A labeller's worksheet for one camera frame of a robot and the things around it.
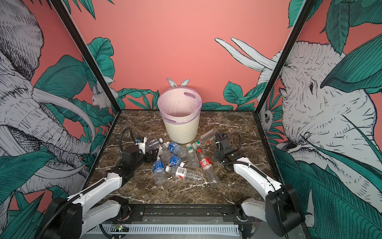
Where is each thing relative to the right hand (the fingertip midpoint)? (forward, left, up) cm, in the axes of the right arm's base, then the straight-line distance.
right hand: (218, 149), depth 86 cm
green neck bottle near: (-1, +15, -10) cm, 18 cm away
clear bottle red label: (-11, +4, -10) cm, 16 cm away
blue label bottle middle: (-5, +27, -4) cm, 28 cm away
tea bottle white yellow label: (+5, +35, -6) cm, 36 cm away
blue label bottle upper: (+5, +25, -9) cm, 27 cm away
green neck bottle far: (+16, +3, -9) cm, 18 cm away
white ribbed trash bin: (+10, +21, +3) cm, 23 cm away
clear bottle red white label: (-13, +20, -5) cm, 24 cm away
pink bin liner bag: (+31, +25, +6) cm, 40 cm away
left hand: (+1, +39, +2) cm, 39 cm away
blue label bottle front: (-9, +35, -5) cm, 36 cm away
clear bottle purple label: (+10, +42, -9) cm, 44 cm away
